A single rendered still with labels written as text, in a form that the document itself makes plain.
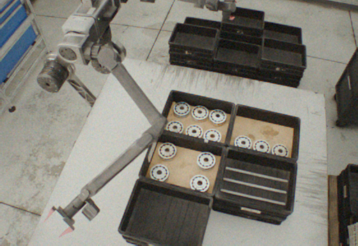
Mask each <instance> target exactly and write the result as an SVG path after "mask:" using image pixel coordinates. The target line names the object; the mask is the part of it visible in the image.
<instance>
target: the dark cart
mask: <svg viewBox="0 0 358 246"><path fill-rule="evenodd" d="M335 90H336V93H335V95H334V99H335V100H336V104H337V111H338V120H336V126H337V127H343V126H345V125H346V124H347V123H348V124H352V125H357V126H358V46H357V48H356V49H355V52H354V53H353V55H352V57H351V58H350V61H349V62H348V64H347V66H346V67H345V69H344V71H343V73H342V74H341V76H340V78H339V80H338V81H337V84H336V85H335Z"/></svg>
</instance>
